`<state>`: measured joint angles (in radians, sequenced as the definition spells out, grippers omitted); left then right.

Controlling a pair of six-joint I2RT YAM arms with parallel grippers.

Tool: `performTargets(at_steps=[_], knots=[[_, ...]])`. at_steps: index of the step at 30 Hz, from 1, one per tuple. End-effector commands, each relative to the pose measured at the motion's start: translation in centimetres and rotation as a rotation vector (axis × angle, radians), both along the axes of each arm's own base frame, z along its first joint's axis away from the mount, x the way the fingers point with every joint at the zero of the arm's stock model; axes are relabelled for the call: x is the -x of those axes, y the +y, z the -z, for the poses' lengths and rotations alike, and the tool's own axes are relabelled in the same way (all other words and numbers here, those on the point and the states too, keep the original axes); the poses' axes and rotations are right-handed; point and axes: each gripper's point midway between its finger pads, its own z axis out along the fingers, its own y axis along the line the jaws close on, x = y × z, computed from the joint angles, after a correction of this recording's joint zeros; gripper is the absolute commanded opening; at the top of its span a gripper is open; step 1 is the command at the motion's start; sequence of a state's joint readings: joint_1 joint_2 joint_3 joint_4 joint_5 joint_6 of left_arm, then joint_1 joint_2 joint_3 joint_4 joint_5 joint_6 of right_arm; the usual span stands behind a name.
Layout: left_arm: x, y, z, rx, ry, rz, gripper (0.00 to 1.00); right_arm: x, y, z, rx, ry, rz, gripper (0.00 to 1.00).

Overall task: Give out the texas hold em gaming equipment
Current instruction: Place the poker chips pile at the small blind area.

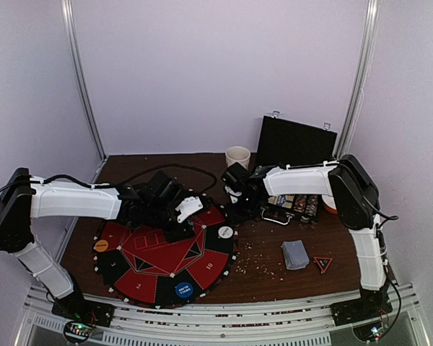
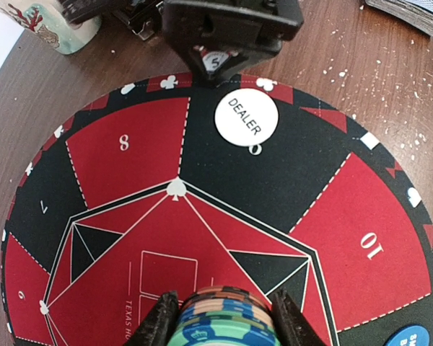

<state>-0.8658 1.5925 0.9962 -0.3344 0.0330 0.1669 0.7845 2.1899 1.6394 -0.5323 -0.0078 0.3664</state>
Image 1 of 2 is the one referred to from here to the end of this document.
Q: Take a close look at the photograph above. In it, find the white dealer button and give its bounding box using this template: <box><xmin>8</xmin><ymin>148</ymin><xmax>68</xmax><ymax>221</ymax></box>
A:
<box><xmin>217</xmin><ymin>226</ymin><xmax>234</xmax><ymax>239</ymax></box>

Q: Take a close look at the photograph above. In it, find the orange big blind button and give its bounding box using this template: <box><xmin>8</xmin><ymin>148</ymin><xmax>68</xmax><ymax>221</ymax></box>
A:
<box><xmin>94</xmin><ymin>239</ymin><xmax>109</xmax><ymax>252</ymax></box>

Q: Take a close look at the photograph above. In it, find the grey playing card deck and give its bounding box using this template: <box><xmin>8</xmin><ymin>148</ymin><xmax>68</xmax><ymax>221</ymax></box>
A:
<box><xmin>281</xmin><ymin>240</ymin><xmax>310</xmax><ymax>270</ymax></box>

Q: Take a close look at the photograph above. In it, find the blue small blind button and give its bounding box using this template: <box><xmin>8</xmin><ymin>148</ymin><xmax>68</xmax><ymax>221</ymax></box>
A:
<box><xmin>175</xmin><ymin>282</ymin><xmax>194</xmax><ymax>299</ymax></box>

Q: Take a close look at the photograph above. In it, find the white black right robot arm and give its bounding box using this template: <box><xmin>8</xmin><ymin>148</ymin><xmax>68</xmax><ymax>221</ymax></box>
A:
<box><xmin>222</xmin><ymin>154</ymin><xmax>387</xmax><ymax>319</ymax></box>

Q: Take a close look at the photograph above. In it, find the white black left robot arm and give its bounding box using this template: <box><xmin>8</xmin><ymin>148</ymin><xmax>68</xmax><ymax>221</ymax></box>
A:
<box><xmin>0</xmin><ymin>168</ymin><xmax>204</xmax><ymax>320</ymax></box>

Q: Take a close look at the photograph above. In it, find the blue card box in case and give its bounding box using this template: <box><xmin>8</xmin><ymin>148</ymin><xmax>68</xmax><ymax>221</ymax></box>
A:
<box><xmin>276</xmin><ymin>195</ymin><xmax>295</xmax><ymax>209</ymax></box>

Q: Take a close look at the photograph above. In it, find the cream ceramic mug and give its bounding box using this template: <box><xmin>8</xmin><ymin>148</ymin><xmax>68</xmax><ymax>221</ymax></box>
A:
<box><xmin>225</xmin><ymin>146</ymin><xmax>251</xmax><ymax>169</ymax></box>

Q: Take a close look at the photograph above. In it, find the poker chip row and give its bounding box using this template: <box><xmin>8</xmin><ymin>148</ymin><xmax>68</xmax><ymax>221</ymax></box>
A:
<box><xmin>293</xmin><ymin>195</ymin><xmax>307</xmax><ymax>213</ymax></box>
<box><xmin>305</xmin><ymin>195</ymin><xmax>318</xmax><ymax>217</ymax></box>

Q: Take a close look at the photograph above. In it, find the round red black poker mat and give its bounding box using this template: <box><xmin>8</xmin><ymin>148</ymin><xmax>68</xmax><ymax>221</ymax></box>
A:
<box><xmin>93</xmin><ymin>196</ymin><xmax>238</xmax><ymax>309</ymax></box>

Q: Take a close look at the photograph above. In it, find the black poker chip case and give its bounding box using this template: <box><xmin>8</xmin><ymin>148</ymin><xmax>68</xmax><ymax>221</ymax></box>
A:
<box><xmin>255</xmin><ymin>116</ymin><xmax>337</xmax><ymax>224</ymax></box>

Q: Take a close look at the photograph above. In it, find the poker chip row far right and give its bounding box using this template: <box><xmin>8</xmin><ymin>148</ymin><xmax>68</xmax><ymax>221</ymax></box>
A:
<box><xmin>305</xmin><ymin>195</ymin><xmax>318</xmax><ymax>217</ymax></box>

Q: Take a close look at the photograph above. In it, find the white orange bowl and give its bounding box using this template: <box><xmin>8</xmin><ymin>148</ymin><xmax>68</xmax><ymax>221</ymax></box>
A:
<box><xmin>322</xmin><ymin>195</ymin><xmax>337</xmax><ymax>215</ymax></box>

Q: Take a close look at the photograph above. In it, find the black red triangular token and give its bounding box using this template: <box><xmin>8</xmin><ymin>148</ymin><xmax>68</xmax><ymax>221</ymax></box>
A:
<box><xmin>313</xmin><ymin>256</ymin><xmax>333</xmax><ymax>275</ymax></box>

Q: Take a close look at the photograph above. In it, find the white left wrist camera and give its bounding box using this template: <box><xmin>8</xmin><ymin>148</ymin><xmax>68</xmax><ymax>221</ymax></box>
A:
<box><xmin>175</xmin><ymin>196</ymin><xmax>203</xmax><ymax>223</ymax></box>

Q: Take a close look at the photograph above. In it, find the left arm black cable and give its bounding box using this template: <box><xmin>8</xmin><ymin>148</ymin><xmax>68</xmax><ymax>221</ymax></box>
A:
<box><xmin>0</xmin><ymin>164</ymin><xmax>218</xmax><ymax>253</ymax></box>

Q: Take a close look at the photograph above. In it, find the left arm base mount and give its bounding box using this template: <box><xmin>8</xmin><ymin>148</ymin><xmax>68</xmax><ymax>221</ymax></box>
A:
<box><xmin>51</xmin><ymin>291</ymin><xmax>115</xmax><ymax>327</ymax></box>

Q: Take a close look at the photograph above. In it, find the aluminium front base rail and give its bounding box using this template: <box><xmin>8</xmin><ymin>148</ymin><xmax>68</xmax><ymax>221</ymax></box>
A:
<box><xmin>12</xmin><ymin>284</ymin><xmax>433</xmax><ymax>345</ymax></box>

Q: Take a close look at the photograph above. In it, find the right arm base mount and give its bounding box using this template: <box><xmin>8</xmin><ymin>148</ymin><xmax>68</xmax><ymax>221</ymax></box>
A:
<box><xmin>331</xmin><ymin>296</ymin><xmax>393</xmax><ymax>326</ymax></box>

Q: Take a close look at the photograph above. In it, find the right aluminium frame post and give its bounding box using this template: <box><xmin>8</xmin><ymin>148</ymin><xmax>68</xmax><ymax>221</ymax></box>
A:
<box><xmin>336</xmin><ymin>0</ymin><xmax>381</xmax><ymax>159</ymax></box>

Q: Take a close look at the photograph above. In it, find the aluminium corner frame post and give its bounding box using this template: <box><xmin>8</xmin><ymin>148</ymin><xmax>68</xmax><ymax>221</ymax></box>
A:
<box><xmin>61</xmin><ymin>0</ymin><xmax>108</xmax><ymax>161</ymax></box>

